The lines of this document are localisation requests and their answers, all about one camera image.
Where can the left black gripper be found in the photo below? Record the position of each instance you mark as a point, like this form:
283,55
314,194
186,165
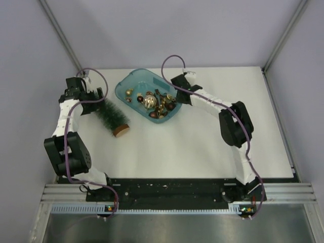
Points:
95,106

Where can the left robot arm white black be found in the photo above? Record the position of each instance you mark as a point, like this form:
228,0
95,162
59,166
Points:
65,147

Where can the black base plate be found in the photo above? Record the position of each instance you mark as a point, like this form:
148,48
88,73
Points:
170,204

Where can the brown ribbon gold berry sprig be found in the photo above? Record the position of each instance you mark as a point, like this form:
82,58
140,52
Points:
165,103

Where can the large silver gold bauble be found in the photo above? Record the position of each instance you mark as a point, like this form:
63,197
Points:
149,102

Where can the right aluminium corner post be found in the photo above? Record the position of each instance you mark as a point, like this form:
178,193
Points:
293,21

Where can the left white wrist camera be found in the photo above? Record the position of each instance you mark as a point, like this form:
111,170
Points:
85,76

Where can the teal plastic bin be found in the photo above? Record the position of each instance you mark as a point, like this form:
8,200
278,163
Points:
144,82

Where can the small gold bauble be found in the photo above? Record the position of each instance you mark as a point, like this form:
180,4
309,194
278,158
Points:
129,92

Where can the aluminium corner post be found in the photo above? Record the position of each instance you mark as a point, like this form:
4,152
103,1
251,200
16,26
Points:
293,21
60,33

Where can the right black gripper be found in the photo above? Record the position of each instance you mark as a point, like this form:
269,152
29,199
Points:
178,99

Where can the left aluminium corner post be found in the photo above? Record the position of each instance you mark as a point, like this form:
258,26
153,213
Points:
60,33

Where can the aluminium front rail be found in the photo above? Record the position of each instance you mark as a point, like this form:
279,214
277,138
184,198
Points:
281,193

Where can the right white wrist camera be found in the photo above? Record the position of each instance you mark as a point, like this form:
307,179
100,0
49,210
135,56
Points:
189,75

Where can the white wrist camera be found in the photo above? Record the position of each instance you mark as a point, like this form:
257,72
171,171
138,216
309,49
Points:
85,76
189,75

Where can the small green christmas tree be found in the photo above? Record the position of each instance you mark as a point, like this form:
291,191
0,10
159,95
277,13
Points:
112,118

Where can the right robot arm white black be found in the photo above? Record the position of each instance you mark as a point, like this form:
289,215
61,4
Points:
236,129

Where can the white slotted cable duct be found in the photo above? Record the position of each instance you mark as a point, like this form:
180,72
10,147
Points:
107,210

